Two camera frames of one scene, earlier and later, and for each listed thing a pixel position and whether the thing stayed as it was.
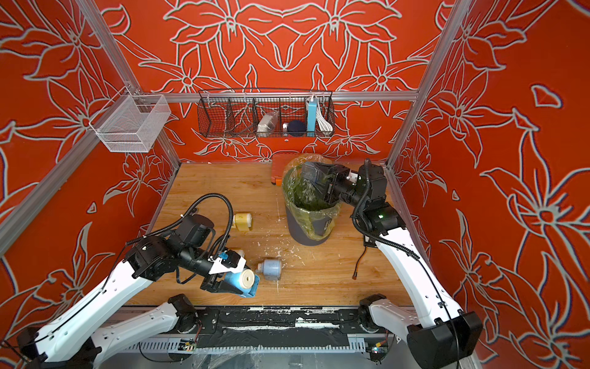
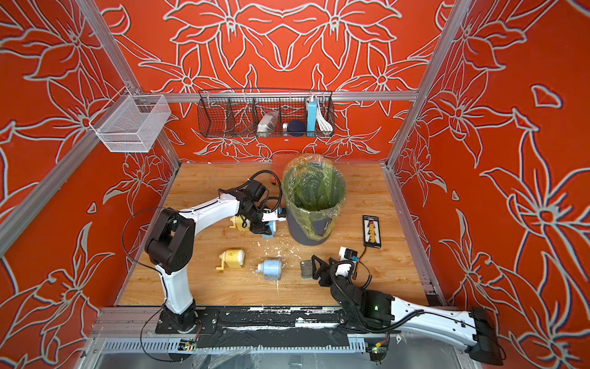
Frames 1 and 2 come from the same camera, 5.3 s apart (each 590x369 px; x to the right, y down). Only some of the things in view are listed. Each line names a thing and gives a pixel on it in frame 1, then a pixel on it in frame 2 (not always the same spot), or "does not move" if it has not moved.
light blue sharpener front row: (271, 269) does not move
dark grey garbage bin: (322, 226) does not move
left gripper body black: (213, 283) -> (257, 224)
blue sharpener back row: (246, 281) -> (273, 227)
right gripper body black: (335, 187) -> (332, 279)
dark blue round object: (296, 127) does not move
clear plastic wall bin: (131, 123) does not move
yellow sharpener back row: (242, 221) does not move
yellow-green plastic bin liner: (302, 194) does not move
